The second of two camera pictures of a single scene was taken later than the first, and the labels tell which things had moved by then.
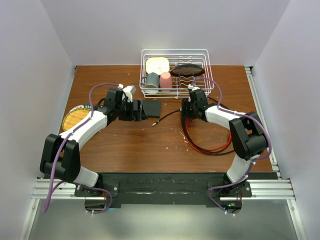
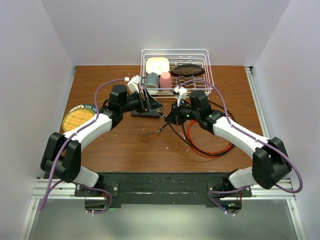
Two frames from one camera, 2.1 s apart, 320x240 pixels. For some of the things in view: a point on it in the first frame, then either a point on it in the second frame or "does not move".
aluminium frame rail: (276, 189) does not move
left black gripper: (135, 115) → (151, 104)
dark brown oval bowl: (187, 70) does not move
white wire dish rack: (171, 73) does not move
